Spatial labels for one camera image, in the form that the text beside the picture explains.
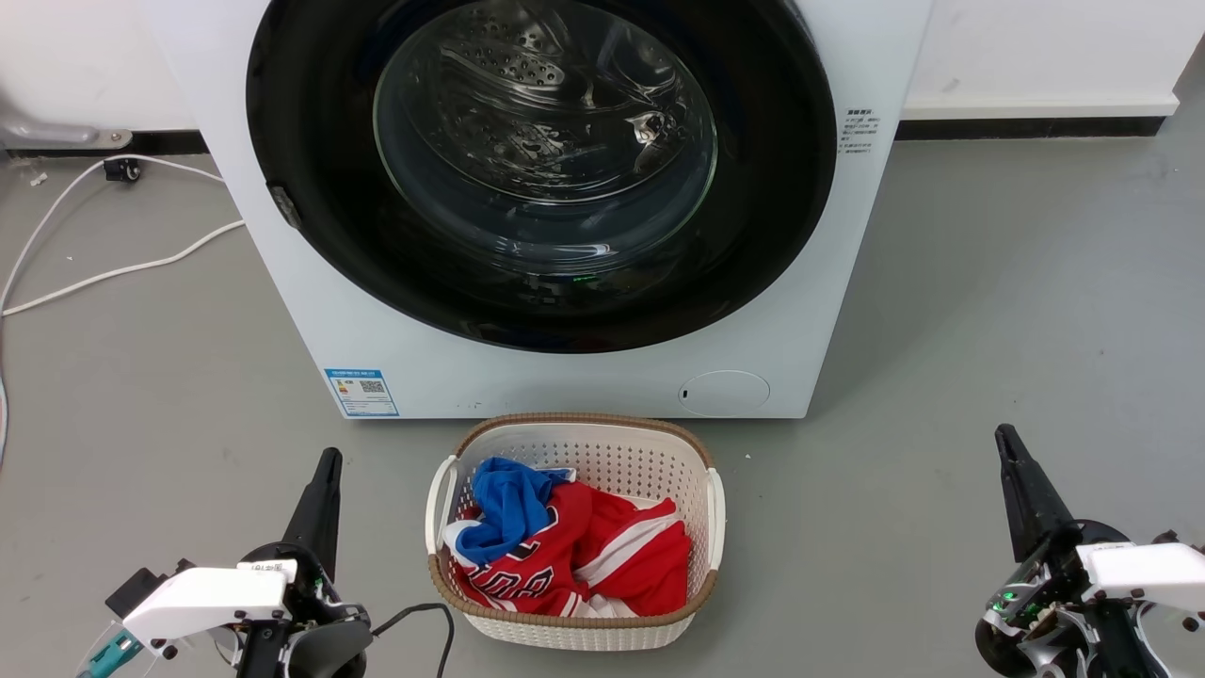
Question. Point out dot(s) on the blue energy label sticker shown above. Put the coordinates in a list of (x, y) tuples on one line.
[(361, 392)]

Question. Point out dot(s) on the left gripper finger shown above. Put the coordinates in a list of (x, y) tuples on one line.
[(320, 513)]

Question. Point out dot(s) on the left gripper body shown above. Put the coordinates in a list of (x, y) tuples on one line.
[(315, 640)]

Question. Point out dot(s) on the black round glass washer door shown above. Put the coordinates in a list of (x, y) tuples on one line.
[(311, 141)]

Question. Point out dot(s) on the small printed text sticker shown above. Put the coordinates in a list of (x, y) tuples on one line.
[(859, 130)]

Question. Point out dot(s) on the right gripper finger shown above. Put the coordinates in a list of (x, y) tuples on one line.
[(1031, 508)]

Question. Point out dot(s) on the red white jersey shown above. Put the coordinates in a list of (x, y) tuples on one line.
[(631, 565)]

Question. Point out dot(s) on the white front-load washing machine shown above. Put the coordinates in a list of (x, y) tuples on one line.
[(584, 381)]

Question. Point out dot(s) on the steel perforated washer drum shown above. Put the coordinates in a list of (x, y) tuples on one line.
[(527, 104)]

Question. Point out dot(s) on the white woven-rim laundry basket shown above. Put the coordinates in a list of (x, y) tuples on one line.
[(612, 452)]

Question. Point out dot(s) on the round white filter cover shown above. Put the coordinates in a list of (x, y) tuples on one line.
[(725, 393)]

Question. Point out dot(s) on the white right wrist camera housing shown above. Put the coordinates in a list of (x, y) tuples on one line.
[(1153, 570)]

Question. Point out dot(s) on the blue garment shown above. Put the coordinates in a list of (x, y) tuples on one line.
[(508, 508)]

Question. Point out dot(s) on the metal washer door hinge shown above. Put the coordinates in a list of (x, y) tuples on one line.
[(285, 206)]

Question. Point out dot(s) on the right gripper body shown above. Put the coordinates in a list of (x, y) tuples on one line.
[(1054, 621)]

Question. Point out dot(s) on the white and black baseboard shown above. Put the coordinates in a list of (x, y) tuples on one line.
[(1036, 108)]

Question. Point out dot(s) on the grey metal floor bracket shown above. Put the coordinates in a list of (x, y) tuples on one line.
[(56, 135)]

